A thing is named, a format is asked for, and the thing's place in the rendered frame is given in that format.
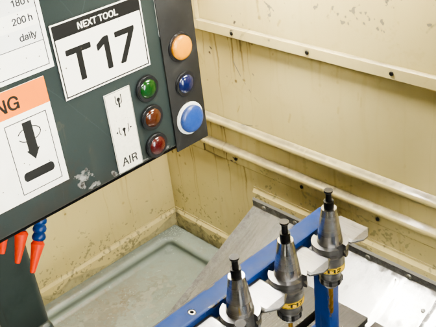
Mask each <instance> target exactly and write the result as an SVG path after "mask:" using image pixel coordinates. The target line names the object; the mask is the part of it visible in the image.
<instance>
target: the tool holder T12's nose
mask: <svg viewBox="0 0 436 327"><path fill-rule="evenodd" d="M342 280H343V274H342V273H339V274H336V275H325V274H319V281H320V283H321V284H322V285H324V286H325V287H326V288H328V289H334V288H336V287H337V286H338V285H340V284H341V282H342Z"/></svg>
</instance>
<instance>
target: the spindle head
mask: <svg viewBox="0 0 436 327"><path fill-rule="evenodd" d="M116 1H120V0H39V4H40V8H41V11H42V16H43V22H44V25H45V29H46V33H47V37H48V41H49V46H50V49H51V54H52V57H53V62H54V66H53V67H50V68H49V69H46V70H43V71H41V72H39V73H36V74H33V75H31V76H28V77H25V78H24V79H21V80H18V81H15V82H13V83H11V84H8V85H6V86H3V87H1V88H0V93H1V92H3V91H6V90H9V89H10V88H13V87H16V86H19V85H20V84H23V83H26V82H28V81H30V80H33V79H36V78H38V77H40V76H43V77H44V81H45V85H46V88H47V93H48V96H49V101H50V104H51V109H52V111H53V116H54V121H55V124H56V129H57V132H58V137H59V140H60V144H61V148H62V152H63V155H64V160H65V163H66V168H67V173H68V176H69V179H68V180H66V181H64V182H62V183H60V184H59V185H57V186H55V187H53V188H51V189H48V190H47V191H44V192H43V193H40V194H39V195H37V196H35V197H33V198H31V199H29V200H27V201H25V202H23V203H21V204H19V205H18V206H16V207H14V208H12V209H10V210H8V211H6V212H4V213H2V214H0V243H2V242H4V241H6V240H7V239H9V238H11V237H13V236H15V235H16V234H18V233H20V232H22V231H24V230H26V229H28V228H30V227H31V226H33V225H35V224H37V223H39V222H40V221H42V220H44V219H46V218H48V217H50V216H52V215H53V214H55V213H57V212H59V211H61V210H63V209H64V208H67V207H68V206H70V205H72V204H74V203H76V202H77V201H79V200H81V199H83V198H84V197H87V196H88V195H91V194H92V193H94V192H96V191H98V190H100V189H101V188H103V187H105V186H107V185H108V184H111V183H112V182H114V181H116V180H118V179H120V178H122V177H123V176H125V175H127V174H129V173H131V172H133V171H135V170H136V169H138V168H140V167H142V166H144V165H145V164H147V163H149V162H151V161H153V160H155V159H157V158H159V157H160V156H159V157H157V158H153V157H151V156H149V155H148V154H147V151H146V144H147V141H148V139H149V138H150V136H151V135H153V134H154V133H156V132H161V133H163V134H165V135H166V137H167V148H166V150H165V152H164V153H163V154H162V155H164V154H166V153H168V152H169V151H171V150H173V149H175V148H176V142H175V134H174V130H173V122H172V117H171V109H170V104H169V96H168V91H167V83H166V78H165V70H164V62H163V57H162V49H161V45H160V37H159V34H158V26H157V20H156V12H155V8H154V0H140V3H141V11H142V15H143V22H144V27H145V34H146V39H147V47H148V51H149V58H150V63H151V64H150V65H148V66H146V67H143V68H141V69H139V70H137V71H135V72H132V73H130V74H127V75H125V76H124V77H121V78H119V79H116V80H114V81H111V82H109V83H107V84H105V85H103V86H100V87H98V88H95V89H94V90H91V91H89V92H86V93H84V94H82V95H79V96H78V97H75V98H73V99H70V100H68V101H66V100H65V97H64V92H63V89H62V84H61V80H60V75H59V72H58V67H57V64H56V59H55V54H54V51H53V46H52V43H51V37H50V34H49V29H48V26H50V25H52V24H55V23H58V22H60V21H63V20H66V19H69V18H72V17H75V16H77V15H80V14H83V13H86V12H89V11H91V10H95V9H96V8H100V7H102V6H105V5H109V4H111V3H114V2H116ZM145 75H152V76H154V77H155V78H156V79H157V81H158V93H157V94H156V96H155V98H154V99H153V100H151V101H149V102H143V101H141V100H139V99H138V97H137V95H136V85H137V83H138V81H139V79H140V78H141V77H143V76H145ZM128 85H129V88H130V94H131V98H132V105H133V109H134V115H135V120H136V126H137V130H138V137H139V144H140V147H141V154H142V158H143V162H142V163H140V164H138V165H137V166H135V167H133V168H131V169H129V170H128V171H125V172H124V173H121V174H119V170H118V167H117V161H116V157H115V151H114V146H113V142H112V136H111V132H110V127H109V123H108V117H107V113H106V108H105V104H104V98H103V96H105V95H108V94H109V93H112V92H113V91H116V90H118V89H121V88H123V87H125V86H128ZM151 104H157V105H158V106H160V107H161V109H162V111H163V119H162V122H161V124H160V126H159V127H158V128H156V129H155V130H147V129H145V128H144V127H143V126H142V124H141V115H142V113H143V111H144V109H145V108H146V107H148V106H149V105H151ZM162 155H161V156H162Z"/></svg>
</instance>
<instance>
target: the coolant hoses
mask: <svg viewBox="0 0 436 327"><path fill-rule="evenodd" d="M46 223H47V218H46V219H44V220H42V221H40V222H39V223H37V224H35V225H34V226H33V228H32V231H33V232H34V233H33V235H32V239H33V241H32V242H31V243H30V246H31V248H30V273H35V272H36V269H37V266H38V263H39V260H40V256H41V254H42V250H43V248H44V245H45V243H44V242H43V241H44V240H45V238H46V235H45V232H46V230H47V227H46V225H45V224H46ZM27 237H28V232H27V231H26V230H24V231H22V232H20V233H18V234H16V235H15V236H14V259H15V263H17V264H20V262H21V258H22V255H23V251H24V248H25V244H26V241H27ZM7 241H8V240H6V241H4V242H2V243H0V254H5V251H6V245H7Z"/></svg>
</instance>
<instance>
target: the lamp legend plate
mask: <svg viewBox="0 0 436 327"><path fill-rule="evenodd" d="M103 98H104V104H105V108H106V113H107V117H108V123H109V127H110V132H111V136H112V142H113V146H114V151H115V157H116V161H117V167H118V170H119V174H121V173H124V172H125V171H128V170H129V169H131V168H133V167H135V166H137V165H138V164H140V163H142V162H143V158H142V154H141V147H140V144H139V137H138V130H137V126H136V120H135V115H134V109H133V105H132V98H131V94H130V88H129V85H128V86H125V87H123V88H121V89H118V90H116V91H113V92H112V93H109V94H108V95H105V96H103Z"/></svg>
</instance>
